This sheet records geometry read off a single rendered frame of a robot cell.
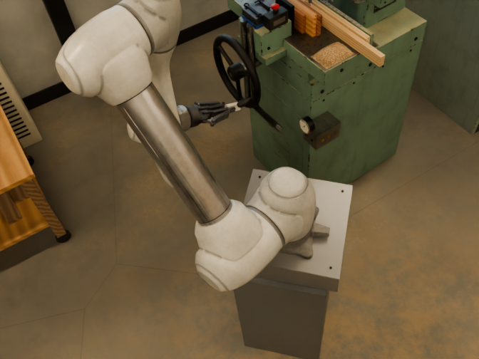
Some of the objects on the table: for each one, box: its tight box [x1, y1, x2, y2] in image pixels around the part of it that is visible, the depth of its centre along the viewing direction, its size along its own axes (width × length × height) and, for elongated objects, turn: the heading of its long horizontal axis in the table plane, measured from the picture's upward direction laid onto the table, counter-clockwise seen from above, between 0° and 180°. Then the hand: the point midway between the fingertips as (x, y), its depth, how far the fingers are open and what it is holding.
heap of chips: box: [311, 41, 354, 69], centre depth 178 cm, size 8×12×3 cm
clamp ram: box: [276, 0, 294, 28], centre depth 187 cm, size 9×8×9 cm
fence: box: [317, 0, 374, 46], centre depth 194 cm, size 60×2×6 cm, turn 38°
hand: (233, 107), depth 191 cm, fingers closed
